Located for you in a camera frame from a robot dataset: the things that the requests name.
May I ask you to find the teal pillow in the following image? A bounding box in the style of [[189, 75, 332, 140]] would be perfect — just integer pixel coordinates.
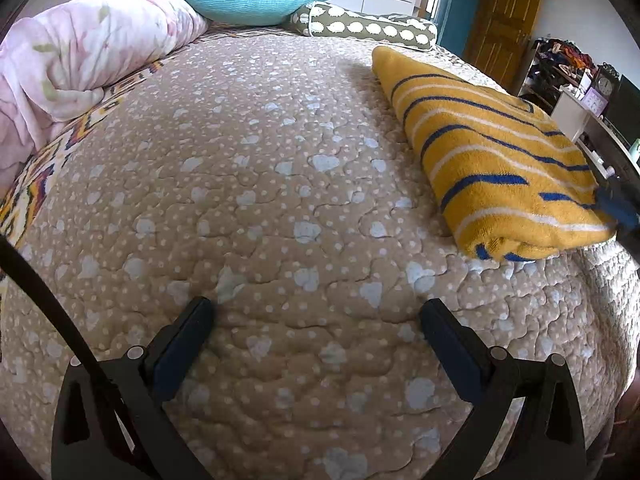
[[178, 0, 335, 28]]

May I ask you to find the black monitor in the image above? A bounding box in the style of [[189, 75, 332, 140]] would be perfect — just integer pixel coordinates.
[[602, 75, 640, 147]]

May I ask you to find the white desk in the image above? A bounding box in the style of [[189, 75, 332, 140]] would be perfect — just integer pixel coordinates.
[[552, 85, 640, 173]]

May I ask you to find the beige dotted quilted bedspread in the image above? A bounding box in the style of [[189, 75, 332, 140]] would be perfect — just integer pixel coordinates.
[[0, 27, 640, 480]]

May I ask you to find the yellow striped sweater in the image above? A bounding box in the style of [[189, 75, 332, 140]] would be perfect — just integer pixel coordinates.
[[371, 46, 618, 262]]

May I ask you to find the pink floral duvet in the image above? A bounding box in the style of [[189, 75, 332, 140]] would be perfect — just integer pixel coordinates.
[[0, 0, 211, 191]]

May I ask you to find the black cable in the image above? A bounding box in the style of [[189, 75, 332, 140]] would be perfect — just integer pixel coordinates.
[[0, 235, 133, 461]]

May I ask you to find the black table clock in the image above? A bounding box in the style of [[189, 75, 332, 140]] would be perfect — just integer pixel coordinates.
[[595, 62, 621, 100]]

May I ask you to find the wooden door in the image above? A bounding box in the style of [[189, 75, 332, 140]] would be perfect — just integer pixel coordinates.
[[462, 0, 548, 96]]

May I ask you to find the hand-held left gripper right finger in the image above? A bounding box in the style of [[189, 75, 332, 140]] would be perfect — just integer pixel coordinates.
[[419, 297, 587, 480]]

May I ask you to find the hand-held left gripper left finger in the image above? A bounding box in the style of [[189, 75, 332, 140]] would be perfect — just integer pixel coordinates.
[[50, 296, 216, 480]]

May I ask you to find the colourful zigzag patterned blanket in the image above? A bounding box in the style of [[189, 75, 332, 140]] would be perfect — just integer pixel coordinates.
[[0, 57, 166, 306]]

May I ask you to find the olive patterned pillow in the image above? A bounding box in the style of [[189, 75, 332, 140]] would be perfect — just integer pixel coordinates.
[[290, 2, 440, 52]]

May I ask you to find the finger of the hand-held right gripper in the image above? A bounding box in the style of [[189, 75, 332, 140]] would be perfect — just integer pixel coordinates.
[[592, 160, 640, 246]]

